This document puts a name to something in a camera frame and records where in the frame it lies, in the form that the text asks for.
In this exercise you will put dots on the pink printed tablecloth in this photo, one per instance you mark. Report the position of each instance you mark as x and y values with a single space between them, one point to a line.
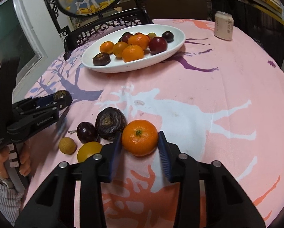
217 100

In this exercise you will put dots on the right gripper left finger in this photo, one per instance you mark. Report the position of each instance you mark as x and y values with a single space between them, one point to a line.
52 204

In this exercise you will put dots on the orange fruit front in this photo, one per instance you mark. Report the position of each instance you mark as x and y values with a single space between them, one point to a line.
140 138

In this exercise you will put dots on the dark cherry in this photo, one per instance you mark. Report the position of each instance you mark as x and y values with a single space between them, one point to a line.
168 36

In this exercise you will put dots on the large dark red plum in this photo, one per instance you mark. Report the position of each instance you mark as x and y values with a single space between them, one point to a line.
126 36

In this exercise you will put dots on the dark water chestnut right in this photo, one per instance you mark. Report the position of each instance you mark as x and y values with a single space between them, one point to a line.
109 123

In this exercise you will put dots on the orange mandarin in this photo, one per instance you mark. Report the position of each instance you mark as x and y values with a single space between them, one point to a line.
132 53
139 40

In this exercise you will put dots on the tan longan fruit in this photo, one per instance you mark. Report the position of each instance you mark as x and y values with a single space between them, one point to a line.
67 146

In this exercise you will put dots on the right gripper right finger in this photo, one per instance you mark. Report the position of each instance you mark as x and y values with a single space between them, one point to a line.
227 204

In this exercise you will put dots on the large yellow-orange tomato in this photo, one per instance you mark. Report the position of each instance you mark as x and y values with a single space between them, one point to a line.
118 48

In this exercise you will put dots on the small yellow-green fruit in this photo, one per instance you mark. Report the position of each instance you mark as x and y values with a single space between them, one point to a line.
152 35

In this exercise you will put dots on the dark purple plum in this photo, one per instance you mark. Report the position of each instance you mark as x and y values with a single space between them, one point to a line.
86 132

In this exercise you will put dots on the yellow-orange round fruit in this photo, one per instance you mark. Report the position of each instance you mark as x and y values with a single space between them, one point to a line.
87 150

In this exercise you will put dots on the dark carved wooden chair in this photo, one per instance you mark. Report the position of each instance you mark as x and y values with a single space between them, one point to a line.
127 18

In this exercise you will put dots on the pale pink drink can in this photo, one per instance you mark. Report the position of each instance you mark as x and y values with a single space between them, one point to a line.
224 25

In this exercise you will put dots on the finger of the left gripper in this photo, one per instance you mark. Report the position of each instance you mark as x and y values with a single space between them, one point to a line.
56 106
30 103

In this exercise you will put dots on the small orange kumquat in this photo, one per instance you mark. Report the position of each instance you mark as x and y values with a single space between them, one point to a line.
107 47

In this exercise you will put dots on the dark water chestnut back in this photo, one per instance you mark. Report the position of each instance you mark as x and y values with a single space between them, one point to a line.
101 59

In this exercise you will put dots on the dark water chestnut middle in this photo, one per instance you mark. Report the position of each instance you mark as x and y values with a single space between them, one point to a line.
62 94

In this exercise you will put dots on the white oval plate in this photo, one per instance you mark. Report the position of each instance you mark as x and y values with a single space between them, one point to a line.
118 65

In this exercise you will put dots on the person's left hand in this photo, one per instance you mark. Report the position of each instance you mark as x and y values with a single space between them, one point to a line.
23 160

